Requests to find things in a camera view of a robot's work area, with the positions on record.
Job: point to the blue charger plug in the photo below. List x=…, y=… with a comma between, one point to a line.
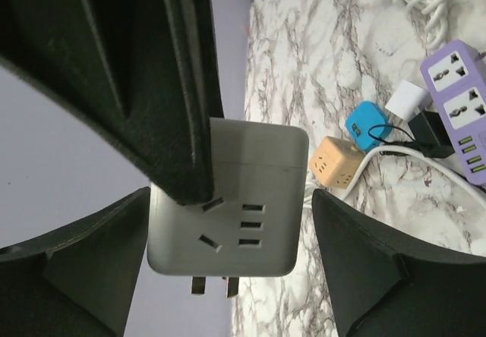
x=367, y=124

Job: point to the small white charger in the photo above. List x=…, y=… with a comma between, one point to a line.
x=407, y=99

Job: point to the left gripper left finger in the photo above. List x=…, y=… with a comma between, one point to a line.
x=77, y=280

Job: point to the white cube socket adapter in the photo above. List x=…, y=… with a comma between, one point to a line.
x=250, y=228

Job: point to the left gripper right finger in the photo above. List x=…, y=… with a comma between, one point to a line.
x=383, y=282

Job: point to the purple power strip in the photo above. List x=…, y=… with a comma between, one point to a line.
x=455, y=78

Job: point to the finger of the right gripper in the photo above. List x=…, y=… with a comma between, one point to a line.
x=143, y=74

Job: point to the beige cube socket adapter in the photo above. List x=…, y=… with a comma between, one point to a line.
x=335, y=162

